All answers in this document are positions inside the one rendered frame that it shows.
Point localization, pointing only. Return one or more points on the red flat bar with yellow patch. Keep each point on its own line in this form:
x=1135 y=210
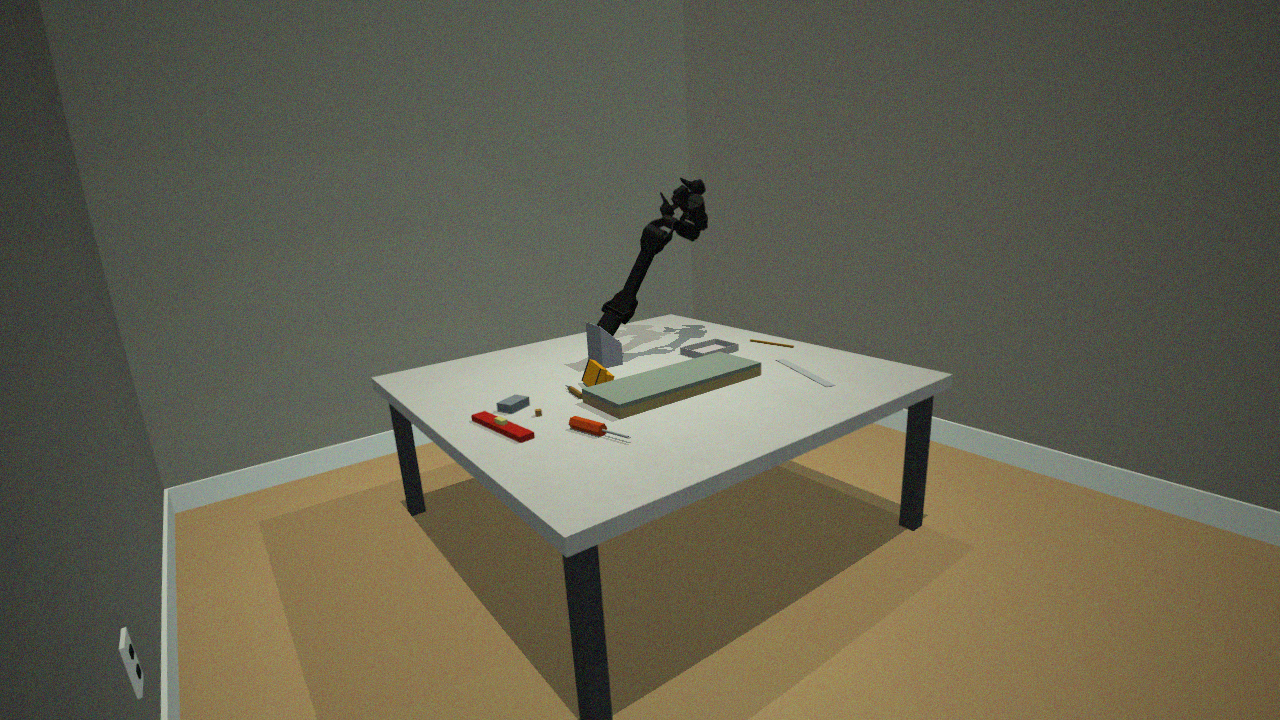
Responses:
x=502 y=426

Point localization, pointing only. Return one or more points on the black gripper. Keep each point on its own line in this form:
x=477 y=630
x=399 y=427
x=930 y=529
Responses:
x=695 y=187

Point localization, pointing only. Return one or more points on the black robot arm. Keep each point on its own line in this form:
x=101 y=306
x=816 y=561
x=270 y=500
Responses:
x=622 y=307

